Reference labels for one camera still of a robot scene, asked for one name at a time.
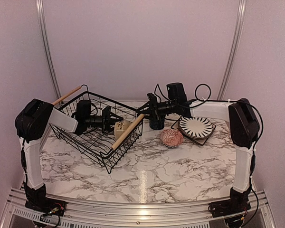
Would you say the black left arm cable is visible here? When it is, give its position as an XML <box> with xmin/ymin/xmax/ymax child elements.
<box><xmin>71</xmin><ymin>101</ymin><xmax>104</xmax><ymax>119</ymax></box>

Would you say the dark blue mug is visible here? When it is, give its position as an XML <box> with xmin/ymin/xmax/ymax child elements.
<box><xmin>149</xmin><ymin>116</ymin><xmax>165</xmax><ymax>130</ymax></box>

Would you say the black wire dish rack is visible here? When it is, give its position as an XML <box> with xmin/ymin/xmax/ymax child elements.
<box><xmin>51</xmin><ymin>88</ymin><xmax>143</xmax><ymax>173</ymax></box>

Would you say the aluminium corner post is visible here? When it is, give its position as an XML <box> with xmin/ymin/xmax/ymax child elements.
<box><xmin>217</xmin><ymin>0</ymin><xmax>247</xmax><ymax>100</ymax></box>
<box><xmin>36</xmin><ymin>0</ymin><xmax>61</xmax><ymax>98</ymax></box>

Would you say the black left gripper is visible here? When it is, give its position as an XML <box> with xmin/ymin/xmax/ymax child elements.
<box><xmin>85</xmin><ymin>110</ymin><xmax>124</xmax><ymax>134</ymax></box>

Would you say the aluminium front frame rail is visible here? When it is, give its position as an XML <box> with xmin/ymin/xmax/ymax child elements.
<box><xmin>0</xmin><ymin>187</ymin><xmax>276</xmax><ymax>228</ymax></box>

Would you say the blue white patterned bowl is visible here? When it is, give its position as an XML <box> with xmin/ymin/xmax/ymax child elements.
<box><xmin>160</xmin><ymin>129</ymin><xmax>184</xmax><ymax>148</ymax></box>

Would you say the aluminium left corner post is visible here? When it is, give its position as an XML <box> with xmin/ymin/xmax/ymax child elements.
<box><xmin>36</xmin><ymin>0</ymin><xmax>61</xmax><ymax>98</ymax></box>

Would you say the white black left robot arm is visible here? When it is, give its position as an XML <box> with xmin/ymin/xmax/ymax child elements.
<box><xmin>15</xmin><ymin>99</ymin><xmax>123</xmax><ymax>212</ymax></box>

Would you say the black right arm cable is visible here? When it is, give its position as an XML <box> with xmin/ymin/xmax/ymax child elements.
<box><xmin>154</xmin><ymin>83</ymin><xmax>264</xmax><ymax>148</ymax></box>

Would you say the aluminium right corner post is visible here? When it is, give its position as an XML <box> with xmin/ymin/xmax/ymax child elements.
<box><xmin>217</xmin><ymin>0</ymin><xmax>247</xmax><ymax>100</ymax></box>

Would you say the beige ceramic bowl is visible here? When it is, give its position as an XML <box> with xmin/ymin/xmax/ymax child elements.
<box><xmin>114</xmin><ymin>119</ymin><xmax>131</xmax><ymax>140</ymax></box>

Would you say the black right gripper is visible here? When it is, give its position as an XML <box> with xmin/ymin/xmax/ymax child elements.
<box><xmin>136</xmin><ymin>97</ymin><xmax>177</xmax><ymax>123</ymax></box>

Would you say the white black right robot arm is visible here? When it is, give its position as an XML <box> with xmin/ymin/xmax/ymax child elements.
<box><xmin>136</xmin><ymin>83</ymin><xmax>264</xmax><ymax>217</ymax></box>

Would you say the white round plate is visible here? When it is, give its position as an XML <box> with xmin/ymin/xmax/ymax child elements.
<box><xmin>179</xmin><ymin>117</ymin><xmax>214</xmax><ymax>139</ymax></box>

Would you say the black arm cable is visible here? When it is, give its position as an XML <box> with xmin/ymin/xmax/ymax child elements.
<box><xmin>154</xmin><ymin>83</ymin><xmax>264</xmax><ymax>148</ymax></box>
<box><xmin>71</xmin><ymin>101</ymin><xmax>104</xmax><ymax>119</ymax></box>

